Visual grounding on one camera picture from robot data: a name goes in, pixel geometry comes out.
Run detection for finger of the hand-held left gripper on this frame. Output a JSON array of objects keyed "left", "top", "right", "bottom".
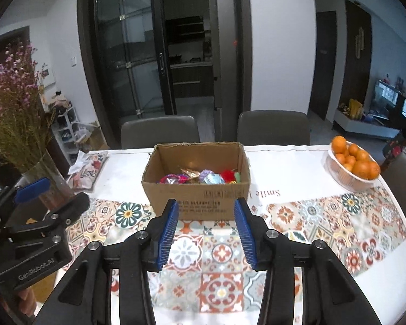
[
  {"left": 7, "top": 192, "right": 90, "bottom": 244},
  {"left": 0, "top": 178, "right": 51, "bottom": 210}
]

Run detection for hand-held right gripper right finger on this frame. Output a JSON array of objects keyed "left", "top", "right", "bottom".
[{"left": 233, "top": 197, "right": 381, "bottom": 325}]

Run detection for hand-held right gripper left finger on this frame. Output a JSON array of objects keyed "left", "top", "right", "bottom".
[{"left": 32, "top": 198, "right": 180, "bottom": 325}]

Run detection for cardboard box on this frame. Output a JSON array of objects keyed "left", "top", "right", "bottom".
[{"left": 141, "top": 141, "right": 251, "bottom": 221}]

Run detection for red green fluffy plush ball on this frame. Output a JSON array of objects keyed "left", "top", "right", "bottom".
[{"left": 220, "top": 168, "right": 241, "bottom": 184}]

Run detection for golden shiny soft item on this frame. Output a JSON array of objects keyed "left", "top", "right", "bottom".
[{"left": 178, "top": 166, "right": 200, "bottom": 179}]

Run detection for person's left hand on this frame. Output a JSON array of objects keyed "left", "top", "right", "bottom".
[{"left": 15, "top": 286, "right": 38, "bottom": 316}]

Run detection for glass vase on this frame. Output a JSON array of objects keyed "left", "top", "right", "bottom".
[{"left": 20, "top": 152, "right": 76, "bottom": 209}]

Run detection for floral packet on table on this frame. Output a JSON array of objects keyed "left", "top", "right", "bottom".
[{"left": 67, "top": 152, "right": 109, "bottom": 192}]

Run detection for patterned tile-print tablecloth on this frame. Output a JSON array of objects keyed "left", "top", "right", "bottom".
[{"left": 44, "top": 144, "right": 406, "bottom": 325}]

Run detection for white shoe rack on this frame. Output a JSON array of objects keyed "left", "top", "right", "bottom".
[{"left": 51, "top": 106, "right": 80, "bottom": 146}]

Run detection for brown floor carton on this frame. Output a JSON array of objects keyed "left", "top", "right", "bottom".
[{"left": 88, "top": 122, "right": 109, "bottom": 150}]

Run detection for dried pink flower bouquet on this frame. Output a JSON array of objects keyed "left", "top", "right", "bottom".
[{"left": 0, "top": 42, "right": 56, "bottom": 177}]

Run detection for grey dining chair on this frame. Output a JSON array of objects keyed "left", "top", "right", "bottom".
[
  {"left": 121, "top": 115, "right": 201, "bottom": 150},
  {"left": 381, "top": 152, "right": 406, "bottom": 207},
  {"left": 237, "top": 110, "right": 311, "bottom": 146}
]

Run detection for white fruit basket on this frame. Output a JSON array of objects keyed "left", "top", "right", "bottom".
[{"left": 328, "top": 140, "right": 382, "bottom": 192}]

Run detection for pile of oranges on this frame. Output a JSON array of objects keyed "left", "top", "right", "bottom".
[{"left": 332, "top": 135, "right": 381, "bottom": 181}]

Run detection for white television console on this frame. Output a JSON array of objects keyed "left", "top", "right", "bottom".
[{"left": 333, "top": 108, "right": 401, "bottom": 139}]

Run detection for dark framed glass door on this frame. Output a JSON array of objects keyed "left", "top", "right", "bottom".
[{"left": 78, "top": 0, "right": 176, "bottom": 146}]

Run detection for kitchen cabinet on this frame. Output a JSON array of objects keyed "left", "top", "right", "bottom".
[{"left": 165, "top": 15, "right": 214, "bottom": 99}]

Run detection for yellow packages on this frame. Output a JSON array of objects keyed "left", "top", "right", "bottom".
[{"left": 348, "top": 99, "right": 363, "bottom": 120}]

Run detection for dark interior door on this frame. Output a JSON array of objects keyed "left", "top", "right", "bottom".
[{"left": 309, "top": 10, "right": 338, "bottom": 121}]

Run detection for television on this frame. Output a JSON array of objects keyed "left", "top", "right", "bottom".
[{"left": 374, "top": 79, "right": 400, "bottom": 109}]

